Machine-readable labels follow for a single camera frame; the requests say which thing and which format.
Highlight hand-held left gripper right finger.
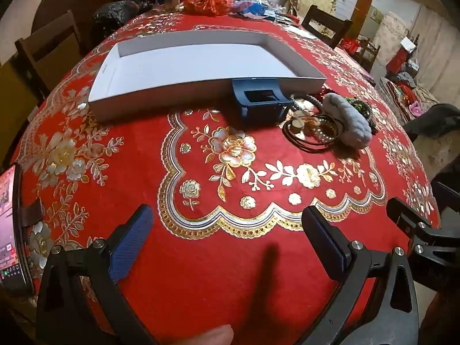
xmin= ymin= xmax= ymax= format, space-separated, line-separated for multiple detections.
xmin=301 ymin=206 xmax=420 ymax=345

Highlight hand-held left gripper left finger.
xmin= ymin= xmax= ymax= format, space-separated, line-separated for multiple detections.
xmin=36 ymin=204 xmax=159 ymax=345

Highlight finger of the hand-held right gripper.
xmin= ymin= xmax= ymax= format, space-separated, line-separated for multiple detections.
xmin=386 ymin=197 xmax=436 ymax=238

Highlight pale knitted scrunchie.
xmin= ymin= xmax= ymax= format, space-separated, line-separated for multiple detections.
xmin=321 ymin=93 xmax=372 ymax=148

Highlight pearl hair tie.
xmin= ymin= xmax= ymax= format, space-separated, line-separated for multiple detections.
xmin=316 ymin=116 xmax=340 ymax=143

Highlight brown hair tie amber ornament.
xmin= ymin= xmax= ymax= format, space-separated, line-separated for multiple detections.
xmin=282 ymin=111 xmax=346 ymax=153

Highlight brown bead bracelet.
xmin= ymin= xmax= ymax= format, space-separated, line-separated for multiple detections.
xmin=287 ymin=93 xmax=324 ymax=114

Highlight blue hair claw clip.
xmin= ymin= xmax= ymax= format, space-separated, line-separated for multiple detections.
xmin=231 ymin=78 xmax=291 ymax=124

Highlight white cardboard box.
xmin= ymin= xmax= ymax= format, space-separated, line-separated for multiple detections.
xmin=87 ymin=30 xmax=327 ymax=123

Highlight person's left hand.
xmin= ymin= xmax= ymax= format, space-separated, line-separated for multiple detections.
xmin=169 ymin=324 xmax=234 ymax=345

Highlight red floral tablecloth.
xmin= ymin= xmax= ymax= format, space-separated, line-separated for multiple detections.
xmin=9 ymin=7 xmax=441 ymax=345

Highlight dark phone stand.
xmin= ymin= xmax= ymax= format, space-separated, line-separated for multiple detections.
xmin=20 ymin=201 xmax=45 ymax=228

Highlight dark grey cloth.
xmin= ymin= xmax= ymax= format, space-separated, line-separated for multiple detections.
xmin=403 ymin=103 xmax=460 ymax=141

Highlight smartphone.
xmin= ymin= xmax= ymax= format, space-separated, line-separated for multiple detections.
xmin=0 ymin=163 xmax=35 ymax=297

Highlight dark wooden chair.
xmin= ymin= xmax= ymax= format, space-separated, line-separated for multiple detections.
xmin=301 ymin=5 xmax=353 ymax=48
xmin=14 ymin=10 xmax=89 ymax=94
xmin=356 ymin=38 xmax=382 ymax=73

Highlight red paper bag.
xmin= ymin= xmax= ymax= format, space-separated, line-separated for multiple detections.
xmin=340 ymin=38 xmax=362 ymax=54

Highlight white paper sheet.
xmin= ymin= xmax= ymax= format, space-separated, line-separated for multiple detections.
xmin=287 ymin=25 xmax=317 ymax=41

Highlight black plastic bag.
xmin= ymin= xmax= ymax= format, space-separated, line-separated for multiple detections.
xmin=93 ymin=0 xmax=152 ymax=31

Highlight red plastic bag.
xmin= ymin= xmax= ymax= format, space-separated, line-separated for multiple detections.
xmin=183 ymin=0 xmax=234 ymax=17

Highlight blue plastic bag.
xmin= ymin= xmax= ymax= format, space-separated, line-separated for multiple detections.
xmin=230 ymin=0 xmax=268 ymax=17

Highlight green bead bracelet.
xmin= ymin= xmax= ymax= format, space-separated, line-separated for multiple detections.
xmin=343 ymin=96 xmax=378 ymax=134

